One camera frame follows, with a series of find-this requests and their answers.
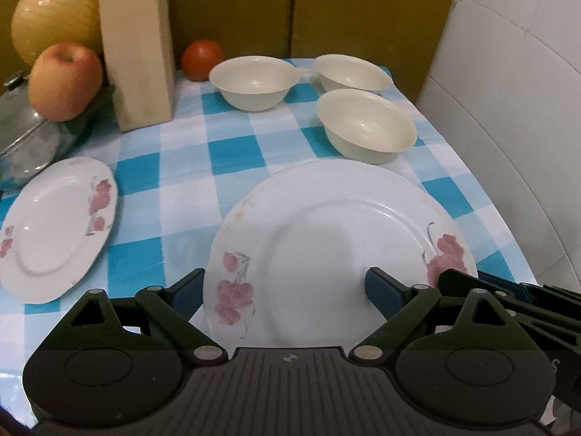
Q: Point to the small white floral plate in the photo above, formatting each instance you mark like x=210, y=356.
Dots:
x=50, y=231

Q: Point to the wooden block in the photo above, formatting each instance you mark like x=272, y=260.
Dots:
x=136, y=54

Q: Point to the yellow melon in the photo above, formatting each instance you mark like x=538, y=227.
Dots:
x=56, y=13

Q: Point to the blue white checked tablecloth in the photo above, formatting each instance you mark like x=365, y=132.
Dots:
x=227, y=154

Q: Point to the cream bowl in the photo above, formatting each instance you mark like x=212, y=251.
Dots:
x=252, y=84
x=354, y=75
x=367, y=127

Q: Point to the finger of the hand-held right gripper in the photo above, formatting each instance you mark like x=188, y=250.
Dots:
x=458, y=279
x=504, y=287

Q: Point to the large white floral plate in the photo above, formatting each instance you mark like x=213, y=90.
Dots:
x=327, y=236

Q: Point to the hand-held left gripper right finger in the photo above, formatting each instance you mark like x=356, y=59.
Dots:
x=383, y=291

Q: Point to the red yellow apple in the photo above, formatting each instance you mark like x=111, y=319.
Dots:
x=66, y=84

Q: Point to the red tomato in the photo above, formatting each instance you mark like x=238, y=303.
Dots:
x=202, y=60

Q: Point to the brown cardboard backdrop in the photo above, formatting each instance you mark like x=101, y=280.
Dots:
x=317, y=9

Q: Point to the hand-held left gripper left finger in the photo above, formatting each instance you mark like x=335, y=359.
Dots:
x=188, y=294

